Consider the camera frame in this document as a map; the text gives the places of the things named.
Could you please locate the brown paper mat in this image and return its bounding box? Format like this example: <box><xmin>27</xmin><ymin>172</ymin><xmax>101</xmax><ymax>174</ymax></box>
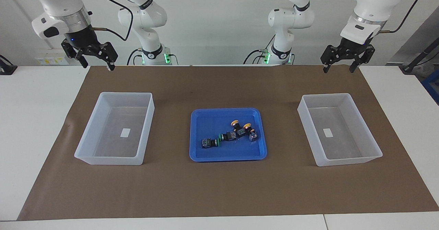
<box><xmin>17</xmin><ymin>65</ymin><xmax>439</xmax><ymax>221</ymax></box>

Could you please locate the black clamp mount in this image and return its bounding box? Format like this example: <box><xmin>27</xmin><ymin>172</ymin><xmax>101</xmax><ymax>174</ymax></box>
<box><xmin>0</xmin><ymin>54</ymin><xmax>17</xmax><ymax>75</ymax></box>

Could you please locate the blue plastic tray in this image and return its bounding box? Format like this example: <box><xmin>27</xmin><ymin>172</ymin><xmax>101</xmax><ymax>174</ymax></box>
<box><xmin>189</xmin><ymin>108</ymin><xmax>268</xmax><ymax>162</ymax></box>

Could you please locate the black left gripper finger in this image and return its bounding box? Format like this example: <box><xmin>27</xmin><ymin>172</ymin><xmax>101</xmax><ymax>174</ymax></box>
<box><xmin>321</xmin><ymin>45</ymin><xmax>343</xmax><ymax>73</ymax></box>
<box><xmin>350</xmin><ymin>46</ymin><xmax>376</xmax><ymax>73</ymax></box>

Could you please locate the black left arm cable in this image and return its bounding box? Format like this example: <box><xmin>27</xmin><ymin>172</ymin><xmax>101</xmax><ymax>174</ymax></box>
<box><xmin>307</xmin><ymin>0</ymin><xmax>427</xmax><ymax>34</ymax></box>

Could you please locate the white yellow-labelled power strip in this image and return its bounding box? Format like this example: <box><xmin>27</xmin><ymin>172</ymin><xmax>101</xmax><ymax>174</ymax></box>
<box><xmin>36</xmin><ymin>53</ymin><xmax>69</xmax><ymax>66</ymax></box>

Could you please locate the black base cable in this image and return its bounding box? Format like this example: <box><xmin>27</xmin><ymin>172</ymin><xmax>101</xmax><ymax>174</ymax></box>
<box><xmin>243</xmin><ymin>49</ymin><xmax>267</xmax><ymax>65</ymax></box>
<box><xmin>127</xmin><ymin>48</ymin><xmax>142</xmax><ymax>66</ymax></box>

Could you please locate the translucent white plastic box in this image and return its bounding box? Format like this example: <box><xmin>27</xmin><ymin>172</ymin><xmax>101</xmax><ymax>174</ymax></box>
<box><xmin>297</xmin><ymin>93</ymin><xmax>383</xmax><ymax>167</ymax></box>
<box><xmin>74</xmin><ymin>92</ymin><xmax>155</xmax><ymax>165</ymax></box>

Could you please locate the yellow push button switch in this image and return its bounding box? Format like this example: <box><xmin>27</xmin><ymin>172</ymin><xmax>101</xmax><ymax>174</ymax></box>
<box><xmin>230</xmin><ymin>120</ymin><xmax>246</xmax><ymax>137</ymax></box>
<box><xmin>243</xmin><ymin>123</ymin><xmax>258</xmax><ymax>142</ymax></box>

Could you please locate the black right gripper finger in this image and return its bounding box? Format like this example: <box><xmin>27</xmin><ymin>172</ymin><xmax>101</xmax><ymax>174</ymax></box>
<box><xmin>93</xmin><ymin>42</ymin><xmax>119</xmax><ymax>72</ymax></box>
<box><xmin>62</xmin><ymin>42</ymin><xmax>89</xmax><ymax>69</ymax></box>

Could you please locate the black stand leg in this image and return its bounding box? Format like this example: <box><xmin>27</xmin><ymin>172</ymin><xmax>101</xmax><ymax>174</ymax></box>
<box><xmin>402</xmin><ymin>39</ymin><xmax>439</xmax><ymax>74</ymax></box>

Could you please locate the green push button switch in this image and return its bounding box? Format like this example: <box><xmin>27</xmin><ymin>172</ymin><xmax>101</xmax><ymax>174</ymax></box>
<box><xmin>201</xmin><ymin>138</ymin><xmax>220</xmax><ymax>150</ymax></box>
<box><xmin>218</xmin><ymin>132</ymin><xmax>237</xmax><ymax>143</ymax></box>

